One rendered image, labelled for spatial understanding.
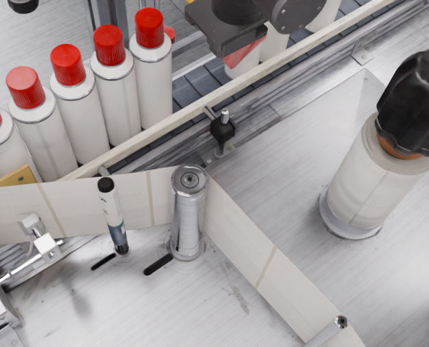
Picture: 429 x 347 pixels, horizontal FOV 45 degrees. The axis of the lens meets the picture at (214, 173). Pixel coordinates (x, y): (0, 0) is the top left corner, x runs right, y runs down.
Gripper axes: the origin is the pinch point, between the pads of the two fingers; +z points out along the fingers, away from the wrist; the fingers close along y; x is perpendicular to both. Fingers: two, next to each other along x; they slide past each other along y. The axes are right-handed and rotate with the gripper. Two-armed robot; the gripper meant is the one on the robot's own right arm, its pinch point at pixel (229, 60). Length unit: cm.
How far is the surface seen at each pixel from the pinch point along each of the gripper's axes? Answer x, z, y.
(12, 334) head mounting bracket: -10.1, 13.2, -38.6
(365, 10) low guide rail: 2.5, 10.5, 31.2
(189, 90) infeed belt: 7.5, 13.8, -0.7
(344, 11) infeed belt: 6.3, 14.0, 31.4
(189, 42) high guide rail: 9.4, 5.6, 0.5
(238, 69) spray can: 4.6, 10.6, 6.3
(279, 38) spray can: 4.0, 7.6, 13.3
